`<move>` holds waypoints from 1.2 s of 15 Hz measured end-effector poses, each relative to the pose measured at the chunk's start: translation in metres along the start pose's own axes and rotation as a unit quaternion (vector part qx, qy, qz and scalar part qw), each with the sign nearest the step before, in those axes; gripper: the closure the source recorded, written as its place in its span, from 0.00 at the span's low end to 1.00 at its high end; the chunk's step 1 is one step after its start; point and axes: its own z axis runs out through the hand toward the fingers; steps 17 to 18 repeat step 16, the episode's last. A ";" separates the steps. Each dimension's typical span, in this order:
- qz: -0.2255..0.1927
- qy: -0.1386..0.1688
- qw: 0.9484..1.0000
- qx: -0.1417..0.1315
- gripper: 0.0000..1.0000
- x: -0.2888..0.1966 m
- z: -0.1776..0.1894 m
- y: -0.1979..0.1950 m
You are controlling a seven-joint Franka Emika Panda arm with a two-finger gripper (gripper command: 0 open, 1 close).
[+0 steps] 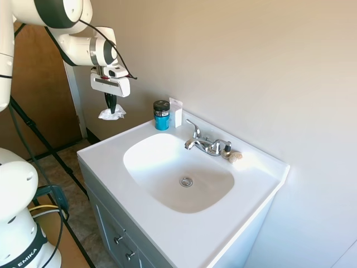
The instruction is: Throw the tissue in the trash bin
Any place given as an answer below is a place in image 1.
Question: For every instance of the white cardboard package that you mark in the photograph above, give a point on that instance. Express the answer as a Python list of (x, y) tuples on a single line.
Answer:
[(178, 115)]

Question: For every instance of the white sink vanity top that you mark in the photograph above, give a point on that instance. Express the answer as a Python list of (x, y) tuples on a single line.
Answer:
[(156, 212)]

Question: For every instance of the white door frame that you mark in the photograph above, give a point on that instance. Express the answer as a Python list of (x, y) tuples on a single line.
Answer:
[(76, 103)]

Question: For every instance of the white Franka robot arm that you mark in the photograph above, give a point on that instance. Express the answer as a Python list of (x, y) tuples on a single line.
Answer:
[(75, 47)]

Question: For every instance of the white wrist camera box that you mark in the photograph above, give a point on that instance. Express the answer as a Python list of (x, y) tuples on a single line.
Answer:
[(118, 72)]

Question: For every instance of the brown wooden door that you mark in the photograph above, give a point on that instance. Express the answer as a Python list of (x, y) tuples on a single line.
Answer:
[(39, 92)]

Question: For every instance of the chrome sink drain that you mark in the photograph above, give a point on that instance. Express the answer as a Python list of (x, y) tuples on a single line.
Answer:
[(186, 181)]

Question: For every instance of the white tissue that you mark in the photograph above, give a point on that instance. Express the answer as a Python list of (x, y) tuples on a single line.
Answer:
[(118, 111)]

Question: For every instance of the beige seashell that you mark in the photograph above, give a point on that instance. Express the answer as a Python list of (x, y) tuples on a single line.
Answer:
[(235, 157)]

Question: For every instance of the chrome faucet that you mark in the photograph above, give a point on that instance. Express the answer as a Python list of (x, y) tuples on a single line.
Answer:
[(202, 143)]

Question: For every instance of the blue jar black lid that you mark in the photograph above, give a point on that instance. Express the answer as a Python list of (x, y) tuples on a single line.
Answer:
[(162, 121)]

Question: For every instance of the brown cardboard sheet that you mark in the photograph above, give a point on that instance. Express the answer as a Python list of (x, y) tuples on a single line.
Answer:
[(67, 245)]

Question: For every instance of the black stand bar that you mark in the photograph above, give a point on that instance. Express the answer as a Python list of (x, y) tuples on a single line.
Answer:
[(42, 136)]

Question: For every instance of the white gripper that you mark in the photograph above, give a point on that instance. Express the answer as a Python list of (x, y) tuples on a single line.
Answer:
[(110, 87)]

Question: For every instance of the grey vanity cabinet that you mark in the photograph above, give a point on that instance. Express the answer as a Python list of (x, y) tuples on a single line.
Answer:
[(111, 217)]

